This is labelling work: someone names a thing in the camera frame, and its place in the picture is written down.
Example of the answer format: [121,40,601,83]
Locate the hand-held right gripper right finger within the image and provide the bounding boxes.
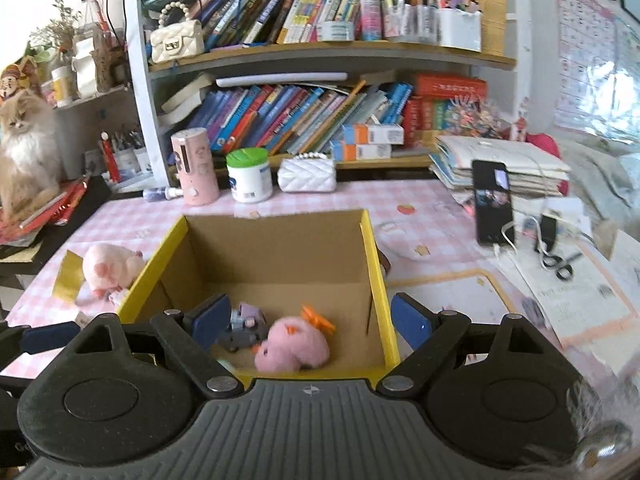
[376,292,546,400]

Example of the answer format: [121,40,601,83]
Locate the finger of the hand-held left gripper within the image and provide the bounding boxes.
[0,321,83,367]

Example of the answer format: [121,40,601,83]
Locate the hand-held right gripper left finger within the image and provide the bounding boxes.
[65,294,245,401]

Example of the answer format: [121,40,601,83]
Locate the grey toy car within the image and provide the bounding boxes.
[216,301,268,353]

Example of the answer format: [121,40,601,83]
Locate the yellow tape roll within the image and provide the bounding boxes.
[54,250,86,303]

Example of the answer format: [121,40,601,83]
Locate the pink plush with orange bow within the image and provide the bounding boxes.
[254,305,336,373]

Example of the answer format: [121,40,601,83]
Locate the yellow cardboard box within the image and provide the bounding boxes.
[117,209,402,391]

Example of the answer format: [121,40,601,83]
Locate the pink plush pig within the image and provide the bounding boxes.
[81,242,146,301]

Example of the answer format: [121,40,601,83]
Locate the cartoon bear desk mat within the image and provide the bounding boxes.
[385,267,531,341]

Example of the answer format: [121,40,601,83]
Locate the pink checked tablecloth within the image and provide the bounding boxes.
[5,180,640,391]

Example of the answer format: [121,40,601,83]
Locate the red paper packets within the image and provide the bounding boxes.
[0,177,91,241]

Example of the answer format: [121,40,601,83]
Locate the small spray bottle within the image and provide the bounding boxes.
[142,186,185,202]

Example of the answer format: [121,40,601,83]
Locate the black smartphone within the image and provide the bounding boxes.
[471,159,516,247]

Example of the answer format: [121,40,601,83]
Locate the black side table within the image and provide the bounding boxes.
[0,175,113,281]

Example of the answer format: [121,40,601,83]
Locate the white jar with green lid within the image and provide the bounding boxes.
[226,148,274,204]

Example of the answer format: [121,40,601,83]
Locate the pink humidifier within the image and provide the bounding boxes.
[171,127,220,206]

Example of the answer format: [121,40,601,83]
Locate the black scissors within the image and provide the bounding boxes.
[542,250,583,281]

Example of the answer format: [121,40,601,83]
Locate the loose paper sheets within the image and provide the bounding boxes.
[510,230,636,351]

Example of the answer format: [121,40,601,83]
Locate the white quilted bag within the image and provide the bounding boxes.
[277,152,337,193]

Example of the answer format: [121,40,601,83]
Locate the orange and white box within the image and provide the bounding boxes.
[332,142,392,162]
[342,122,405,146]

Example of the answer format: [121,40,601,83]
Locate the fluffy orange cat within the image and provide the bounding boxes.
[0,91,66,221]

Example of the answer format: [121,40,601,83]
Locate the group of desk pen holders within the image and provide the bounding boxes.
[97,130,153,186]

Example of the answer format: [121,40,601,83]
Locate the stack of papers and booklets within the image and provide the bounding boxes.
[430,135,571,198]

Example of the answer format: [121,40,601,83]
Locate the row of colourful books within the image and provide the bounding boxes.
[200,82,415,156]

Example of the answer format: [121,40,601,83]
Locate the pale thick book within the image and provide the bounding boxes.
[160,72,217,128]

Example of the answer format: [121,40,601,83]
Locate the red book box set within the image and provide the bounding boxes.
[404,74,488,133]

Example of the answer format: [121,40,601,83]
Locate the long white tube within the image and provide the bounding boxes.
[216,71,348,88]

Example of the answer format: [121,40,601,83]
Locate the white bottle with yellow label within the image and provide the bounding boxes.
[51,66,76,108]

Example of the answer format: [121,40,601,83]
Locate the cartoon figure doll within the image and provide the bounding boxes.
[0,57,43,106]

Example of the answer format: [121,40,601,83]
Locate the white pen holder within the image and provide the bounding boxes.
[437,7,483,53]

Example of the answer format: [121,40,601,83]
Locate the dried flower bouquet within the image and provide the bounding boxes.
[27,0,83,68]

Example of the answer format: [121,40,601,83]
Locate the row of upright shelf books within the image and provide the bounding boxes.
[192,0,381,46]

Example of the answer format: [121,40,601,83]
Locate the charger with white cable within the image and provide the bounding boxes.
[492,207,563,258]

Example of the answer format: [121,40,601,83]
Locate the white frame bookshelf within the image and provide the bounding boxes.
[121,0,533,188]

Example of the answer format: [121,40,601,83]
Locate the cream handbag with pearl handle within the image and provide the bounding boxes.
[149,1,206,65]

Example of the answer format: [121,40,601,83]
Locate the pink alphabet wall poster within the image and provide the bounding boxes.
[552,0,618,131]

